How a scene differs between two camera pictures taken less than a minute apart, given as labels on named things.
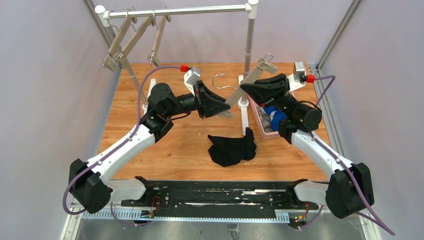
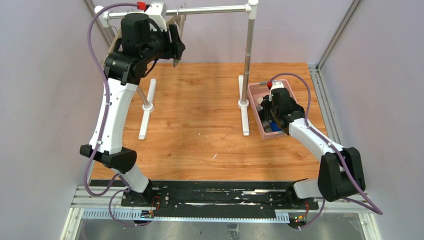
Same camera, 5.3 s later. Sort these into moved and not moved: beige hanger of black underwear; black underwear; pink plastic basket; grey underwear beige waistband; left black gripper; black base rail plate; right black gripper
Moved: beige hanger of black underwear; left black gripper; black underwear; right black gripper
Not moved: black base rail plate; grey underwear beige waistband; pink plastic basket
